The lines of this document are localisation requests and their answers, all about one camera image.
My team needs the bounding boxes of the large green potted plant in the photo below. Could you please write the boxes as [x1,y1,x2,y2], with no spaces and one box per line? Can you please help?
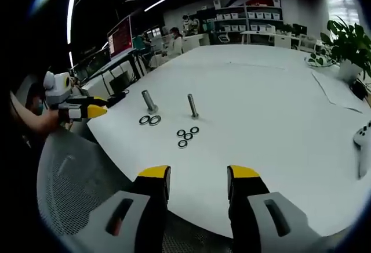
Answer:
[319,16,371,86]

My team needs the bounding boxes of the grey mesh office chair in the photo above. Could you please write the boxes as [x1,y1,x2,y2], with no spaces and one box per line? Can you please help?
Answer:
[37,129,234,253]

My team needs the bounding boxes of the white game controller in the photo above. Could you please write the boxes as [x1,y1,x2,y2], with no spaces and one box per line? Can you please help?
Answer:
[352,120,371,179]

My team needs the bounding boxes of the white side desk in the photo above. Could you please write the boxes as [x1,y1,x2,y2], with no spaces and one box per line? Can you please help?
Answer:
[74,48,147,97]

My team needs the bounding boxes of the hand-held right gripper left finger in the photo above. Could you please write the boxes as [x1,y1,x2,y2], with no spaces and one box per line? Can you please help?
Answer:
[85,164,172,253]

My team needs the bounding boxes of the thick metal threaded stud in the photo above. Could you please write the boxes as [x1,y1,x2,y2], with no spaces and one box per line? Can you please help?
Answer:
[141,89,159,115]

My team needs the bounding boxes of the white humanoid robot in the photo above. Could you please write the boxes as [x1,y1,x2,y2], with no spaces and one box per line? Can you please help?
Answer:
[181,14,200,37]

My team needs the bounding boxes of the computer monitor with red screen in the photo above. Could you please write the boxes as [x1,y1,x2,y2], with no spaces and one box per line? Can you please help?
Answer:
[106,15,134,62]

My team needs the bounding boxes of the shelf with white storage bins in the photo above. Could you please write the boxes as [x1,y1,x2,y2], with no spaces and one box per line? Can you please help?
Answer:
[196,2,284,45]

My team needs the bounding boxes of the thin metal threaded stud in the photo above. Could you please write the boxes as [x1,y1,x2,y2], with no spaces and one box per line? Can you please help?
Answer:
[187,93,200,120]

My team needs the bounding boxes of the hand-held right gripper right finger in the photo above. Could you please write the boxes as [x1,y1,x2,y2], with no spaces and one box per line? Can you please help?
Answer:
[227,164,330,253]

